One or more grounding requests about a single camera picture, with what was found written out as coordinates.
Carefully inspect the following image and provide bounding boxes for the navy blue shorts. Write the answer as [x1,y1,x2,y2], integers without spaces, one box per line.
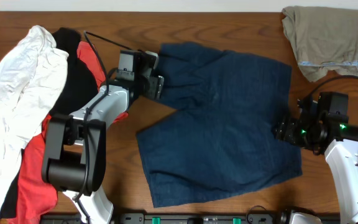
[137,42,302,208]

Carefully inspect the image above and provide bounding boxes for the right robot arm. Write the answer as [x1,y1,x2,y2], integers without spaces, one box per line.
[273,111,358,223]

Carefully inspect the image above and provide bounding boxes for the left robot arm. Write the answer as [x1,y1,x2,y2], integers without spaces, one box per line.
[42,50,164,223]

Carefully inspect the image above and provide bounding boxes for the black shorts with white stripe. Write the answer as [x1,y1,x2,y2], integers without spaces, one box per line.
[0,27,101,220]

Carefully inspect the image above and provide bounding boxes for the khaki folded shorts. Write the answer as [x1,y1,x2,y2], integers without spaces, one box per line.
[282,6,358,82]

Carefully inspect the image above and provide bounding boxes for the white garment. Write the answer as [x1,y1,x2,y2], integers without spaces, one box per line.
[0,26,68,209]

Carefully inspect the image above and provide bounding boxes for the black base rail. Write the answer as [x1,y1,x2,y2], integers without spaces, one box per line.
[40,213,340,224]

